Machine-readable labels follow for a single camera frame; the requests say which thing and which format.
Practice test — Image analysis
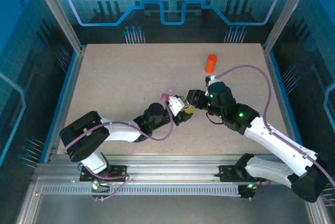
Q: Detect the orange pill bottle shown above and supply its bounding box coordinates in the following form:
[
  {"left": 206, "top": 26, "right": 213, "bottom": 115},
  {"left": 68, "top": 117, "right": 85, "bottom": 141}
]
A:
[{"left": 204, "top": 53, "right": 218, "bottom": 74}]

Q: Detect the aluminium cross beam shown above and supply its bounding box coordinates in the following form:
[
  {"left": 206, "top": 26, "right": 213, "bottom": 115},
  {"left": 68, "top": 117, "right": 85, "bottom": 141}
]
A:
[{"left": 32, "top": 154, "right": 316, "bottom": 184}]

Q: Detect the blue table edge strip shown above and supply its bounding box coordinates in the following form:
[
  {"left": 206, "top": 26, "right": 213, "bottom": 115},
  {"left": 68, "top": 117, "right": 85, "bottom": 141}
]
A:
[
  {"left": 38, "top": 47, "right": 82, "bottom": 164},
  {"left": 267, "top": 49, "right": 310, "bottom": 164}
]

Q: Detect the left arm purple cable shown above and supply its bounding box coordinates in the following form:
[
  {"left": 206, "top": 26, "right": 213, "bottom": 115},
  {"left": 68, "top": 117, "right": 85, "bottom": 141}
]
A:
[{"left": 62, "top": 102, "right": 175, "bottom": 203}]

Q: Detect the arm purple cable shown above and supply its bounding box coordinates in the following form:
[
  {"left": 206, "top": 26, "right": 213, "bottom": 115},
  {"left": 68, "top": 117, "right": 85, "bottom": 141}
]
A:
[
  {"left": 213, "top": 65, "right": 335, "bottom": 208},
  {"left": 62, "top": 102, "right": 175, "bottom": 203}
]

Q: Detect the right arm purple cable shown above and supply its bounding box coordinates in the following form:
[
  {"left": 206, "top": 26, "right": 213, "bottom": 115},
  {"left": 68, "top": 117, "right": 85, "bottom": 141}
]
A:
[{"left": 213, "top": 65, "right": 335, "bottom": 208}]

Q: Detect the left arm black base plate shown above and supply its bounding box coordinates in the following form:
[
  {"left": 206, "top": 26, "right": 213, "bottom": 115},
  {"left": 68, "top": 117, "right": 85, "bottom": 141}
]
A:
[{"left": 80, "top": 165, "right": 128, "bottom": 183}]

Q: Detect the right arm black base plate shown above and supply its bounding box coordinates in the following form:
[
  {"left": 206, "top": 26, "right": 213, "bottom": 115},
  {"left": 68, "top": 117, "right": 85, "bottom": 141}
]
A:
[{"left": 218, "top": 165, "right": 262, "bottom": 183}]

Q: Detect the grey slotted cable duct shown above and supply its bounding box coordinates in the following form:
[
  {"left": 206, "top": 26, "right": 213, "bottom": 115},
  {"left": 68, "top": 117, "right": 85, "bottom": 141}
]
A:
[{"left": 41, "top": 185, "right": 243, "bottom": 197}]

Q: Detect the grey metal lower frame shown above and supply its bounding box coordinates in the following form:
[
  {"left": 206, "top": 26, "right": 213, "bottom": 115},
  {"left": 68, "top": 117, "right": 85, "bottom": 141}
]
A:
[{"left": 15, "top": 176, "right": 332, "bottom": 224}]

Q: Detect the aluminium frame post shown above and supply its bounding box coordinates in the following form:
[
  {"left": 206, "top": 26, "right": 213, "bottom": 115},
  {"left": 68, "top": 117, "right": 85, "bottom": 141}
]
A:
[
  {"left": 28, "top": 0, "right": 87, "bottom": 53},
  {"left": 262, "top": 0, "right": 317, "bottom": 53}
]

